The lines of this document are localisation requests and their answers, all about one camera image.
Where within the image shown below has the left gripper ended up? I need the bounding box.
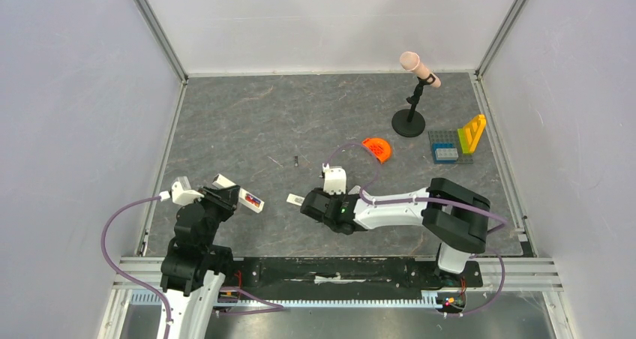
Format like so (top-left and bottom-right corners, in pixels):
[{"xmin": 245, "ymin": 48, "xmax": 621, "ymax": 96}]
[{"xmin": 190, "ymin": 184, "xmax": 240, "ymax": 250}]

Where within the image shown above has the white remote control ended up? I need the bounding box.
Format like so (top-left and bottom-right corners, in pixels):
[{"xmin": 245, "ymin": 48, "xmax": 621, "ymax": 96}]
[
  {"xmin": 212, "ymin": 174, "xmax": 265, "ymax": 213},
  {"xmin": 347, "ymin": 185, "xmax": 361, "ymax": 195}
]

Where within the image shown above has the orange AAA battery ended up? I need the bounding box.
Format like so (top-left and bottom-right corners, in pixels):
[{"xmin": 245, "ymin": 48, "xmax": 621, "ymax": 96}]
[{"xmin": 245, "ymin": 196, "xmax": 261, "ymax": 208}]

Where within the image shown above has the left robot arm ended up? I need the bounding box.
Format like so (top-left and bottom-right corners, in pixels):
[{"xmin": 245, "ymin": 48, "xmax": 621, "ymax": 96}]
[{"xmin": 160, "ymin": 182, "xmax": 240, "ymax": 338}]

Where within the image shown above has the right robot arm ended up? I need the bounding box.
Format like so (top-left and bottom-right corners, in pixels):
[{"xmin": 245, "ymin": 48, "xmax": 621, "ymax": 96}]
[{"xmin": 300, "ymin": 178, "xmax": 491, "ymax": 285}]

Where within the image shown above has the orange plastic basket piece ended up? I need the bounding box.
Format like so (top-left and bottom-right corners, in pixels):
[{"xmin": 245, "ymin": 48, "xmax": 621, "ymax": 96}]
[{"xmin": 361, "ymin": 137, "xmax": 392, "ymax": 164}]

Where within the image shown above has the black microphone stand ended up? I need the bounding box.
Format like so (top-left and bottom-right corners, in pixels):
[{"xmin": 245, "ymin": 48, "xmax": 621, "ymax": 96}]
[{"xmin": 391, "ymin": 78, "xmax": 428, "ymax": 138}]

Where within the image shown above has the blue lego brick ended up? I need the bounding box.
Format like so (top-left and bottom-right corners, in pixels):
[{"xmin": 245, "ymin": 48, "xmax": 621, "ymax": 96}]
[{"xmin": 432, "ymin": 142, "xmax": 459, "ymax": 164}]

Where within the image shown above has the grey lego baseplate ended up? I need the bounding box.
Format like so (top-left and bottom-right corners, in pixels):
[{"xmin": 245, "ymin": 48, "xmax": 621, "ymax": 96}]
[{"xmin": 427, "ymin": 130, "xmax": 473, "ymax": 164}]

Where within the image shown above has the green lego brick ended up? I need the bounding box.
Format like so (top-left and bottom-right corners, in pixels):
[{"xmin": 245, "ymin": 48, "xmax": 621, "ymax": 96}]
[{"xmin": 457, "ymin": 128, "xmax": 473, "ymax": 155}]

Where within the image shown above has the yellow lego piece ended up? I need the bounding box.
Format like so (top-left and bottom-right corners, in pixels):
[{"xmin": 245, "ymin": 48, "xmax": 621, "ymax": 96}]
[{"xmin": 463, "ymin": 114, "xmax": 487, "ymax": 154}]

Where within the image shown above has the pink microphone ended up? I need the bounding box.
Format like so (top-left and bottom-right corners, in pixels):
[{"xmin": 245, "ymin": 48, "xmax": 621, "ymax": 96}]
[{"xmin": 399, "ymin": 51, "xmax": 441, "ymax": 88}]

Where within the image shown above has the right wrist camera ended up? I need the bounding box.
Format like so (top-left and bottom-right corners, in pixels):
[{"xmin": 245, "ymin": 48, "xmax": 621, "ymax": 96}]
[{"xmin": 322, "ymin": 163, "xmax": 347, "ymax": 195}]

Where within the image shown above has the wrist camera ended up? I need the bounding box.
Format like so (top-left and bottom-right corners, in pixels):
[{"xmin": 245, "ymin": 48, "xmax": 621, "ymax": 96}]
[
  {"xmin": 322, "ymin": 163, "xmax": 347, "ymax": 195},
  {"xmin": 159, "ymin": 176, "xmax": 204, "ymax": 206}
]

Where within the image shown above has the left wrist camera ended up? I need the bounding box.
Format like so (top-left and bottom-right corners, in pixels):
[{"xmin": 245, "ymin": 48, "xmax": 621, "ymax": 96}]
[{"xmin": 159, "ymin": 176, "xmax": 204, "ymax": 206}]

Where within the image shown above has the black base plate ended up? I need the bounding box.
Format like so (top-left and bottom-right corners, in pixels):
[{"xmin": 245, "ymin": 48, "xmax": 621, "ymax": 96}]
[{"xmin": 223, "ymin": 256, "xmax": 484, "ymax": 302}]

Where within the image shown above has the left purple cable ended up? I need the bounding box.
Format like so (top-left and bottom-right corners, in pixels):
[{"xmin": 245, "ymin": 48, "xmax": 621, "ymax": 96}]
[{"xmin": 101, "ymin": 195, "xmax": 174, "ymax": 339}]

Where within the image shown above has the white cable duct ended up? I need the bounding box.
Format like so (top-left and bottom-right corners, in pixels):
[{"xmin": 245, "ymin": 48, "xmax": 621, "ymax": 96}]
[{"xmin": 130, "ymin": 289, "xmax": 443, "ymax": 310}]

